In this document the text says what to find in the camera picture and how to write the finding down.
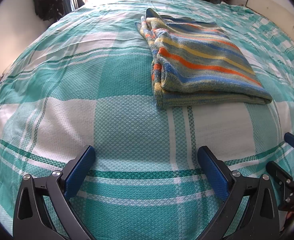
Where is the striped knit sweater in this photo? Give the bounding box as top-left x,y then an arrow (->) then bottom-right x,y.
135,8 -> 272,109

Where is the cream headboard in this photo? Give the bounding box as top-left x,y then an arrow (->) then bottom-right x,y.
246,0 -> 294,41

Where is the teal checked bed cover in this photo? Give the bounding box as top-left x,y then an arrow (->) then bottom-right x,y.
0,0 -> 294,239

